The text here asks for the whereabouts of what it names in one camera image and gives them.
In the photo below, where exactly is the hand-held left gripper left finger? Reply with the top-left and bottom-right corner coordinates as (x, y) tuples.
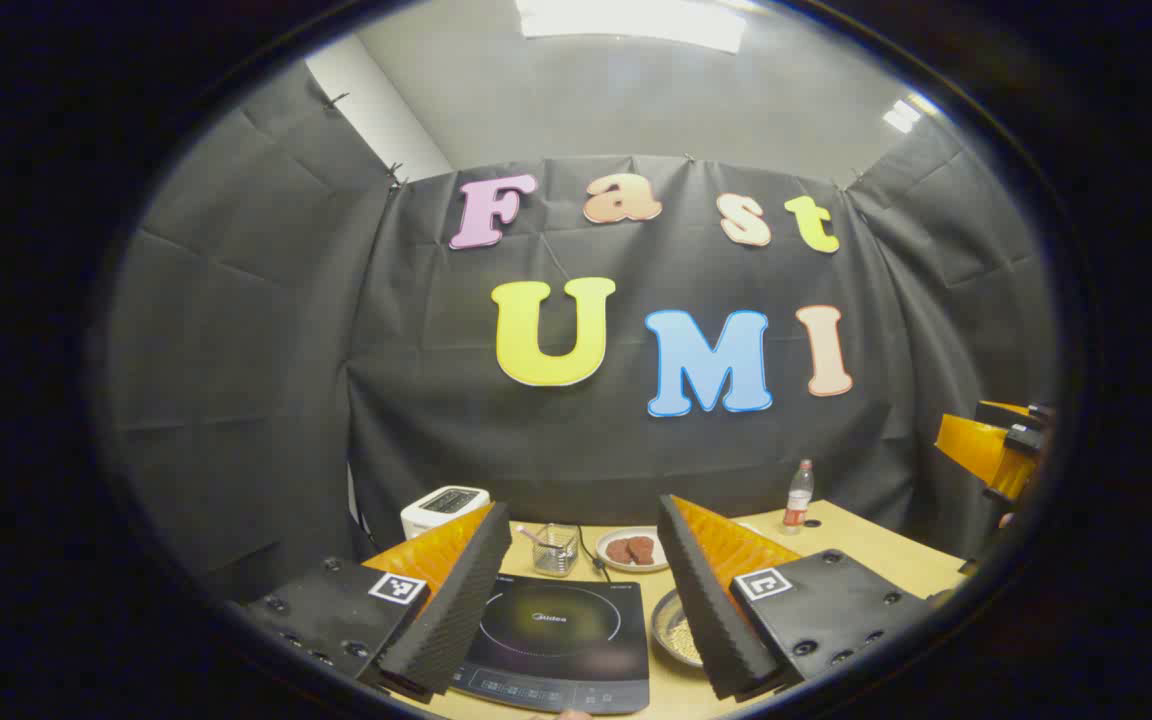
(241, 502), (514, 704)

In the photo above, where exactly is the round white plate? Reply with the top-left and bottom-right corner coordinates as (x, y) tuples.
(596, 527), (672, 574)

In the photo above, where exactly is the black backdrop cloth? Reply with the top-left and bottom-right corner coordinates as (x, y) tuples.
(101, 60), (1062, 601)

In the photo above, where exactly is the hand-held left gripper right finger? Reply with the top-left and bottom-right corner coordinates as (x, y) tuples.
(656, 494), (937, 701)

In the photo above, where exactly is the white toaster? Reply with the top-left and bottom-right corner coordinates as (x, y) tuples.
(401, 486), (491, 541)

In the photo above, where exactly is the black induction cooktop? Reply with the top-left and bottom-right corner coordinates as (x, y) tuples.
(451, 572), (651, 715)

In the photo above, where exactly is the stainless steel pot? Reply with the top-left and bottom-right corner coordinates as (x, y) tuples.
(651, 588), (707, 669)

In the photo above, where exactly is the pile of soybeans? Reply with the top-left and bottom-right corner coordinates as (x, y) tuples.
(663, 605), (705, 663)

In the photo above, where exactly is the small wire basket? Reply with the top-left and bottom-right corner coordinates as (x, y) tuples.
(533, 523), (580, 578)

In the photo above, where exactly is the large ceiling light panel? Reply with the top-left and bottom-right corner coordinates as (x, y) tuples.
(516, 0), (747, 54)

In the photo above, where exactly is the black power cable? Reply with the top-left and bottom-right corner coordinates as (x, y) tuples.
(576, 525), (610, 582)

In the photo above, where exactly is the clear plastic water bottle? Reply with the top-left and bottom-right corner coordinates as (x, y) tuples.
(782, 459), (816, 535)

